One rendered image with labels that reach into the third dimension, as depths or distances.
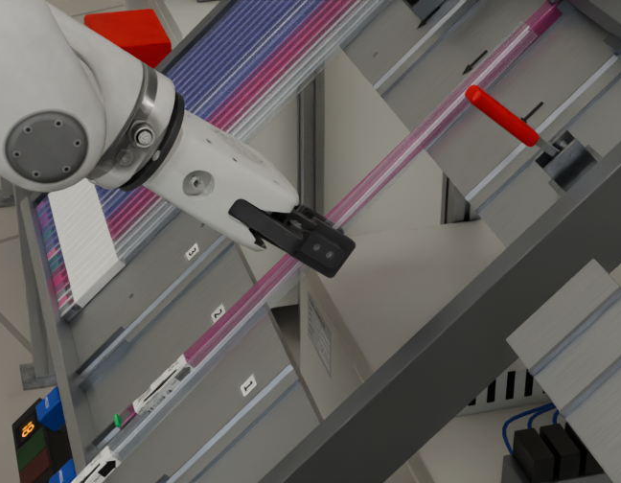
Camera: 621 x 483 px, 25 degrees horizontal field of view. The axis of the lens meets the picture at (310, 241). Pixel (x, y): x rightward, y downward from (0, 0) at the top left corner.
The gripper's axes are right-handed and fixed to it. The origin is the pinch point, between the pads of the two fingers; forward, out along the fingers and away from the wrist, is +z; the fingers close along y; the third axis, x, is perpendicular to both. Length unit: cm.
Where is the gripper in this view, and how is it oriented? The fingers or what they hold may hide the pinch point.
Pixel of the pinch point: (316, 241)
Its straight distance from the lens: 99.8
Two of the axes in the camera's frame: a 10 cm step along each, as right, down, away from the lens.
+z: 7.4, 4.4, 5.0
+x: -5.8, 8.0, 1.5
